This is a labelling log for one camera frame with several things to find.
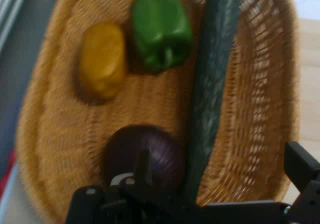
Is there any woven wicker basket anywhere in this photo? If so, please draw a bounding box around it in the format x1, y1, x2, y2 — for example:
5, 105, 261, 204
16, 0, 300, 224

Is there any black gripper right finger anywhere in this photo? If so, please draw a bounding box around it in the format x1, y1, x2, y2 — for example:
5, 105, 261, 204
283, 141, 320, 224

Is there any yellow bell pepper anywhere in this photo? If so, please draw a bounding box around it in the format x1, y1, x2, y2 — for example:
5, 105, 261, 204
79, 21, 127, 100

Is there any green bell pepper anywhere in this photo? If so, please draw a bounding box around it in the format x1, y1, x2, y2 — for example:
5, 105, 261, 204
130, 0, 194, 74

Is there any dark green cucumber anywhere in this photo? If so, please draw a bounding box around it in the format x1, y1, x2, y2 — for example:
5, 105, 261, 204
180, 0, 245, 206

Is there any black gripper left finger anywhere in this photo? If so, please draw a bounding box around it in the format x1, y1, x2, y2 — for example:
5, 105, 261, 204
65, 148, 191, 224

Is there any purple red onion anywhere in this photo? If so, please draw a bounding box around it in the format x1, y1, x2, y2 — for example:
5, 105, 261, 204
104, 125, 186, 192

